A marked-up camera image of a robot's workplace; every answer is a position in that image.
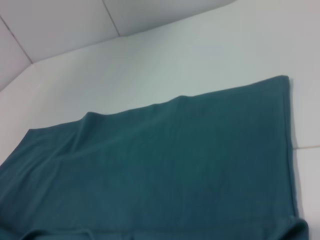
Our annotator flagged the teal FREE print T-shirt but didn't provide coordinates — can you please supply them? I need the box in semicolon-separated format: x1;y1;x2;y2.
0;74;310;240

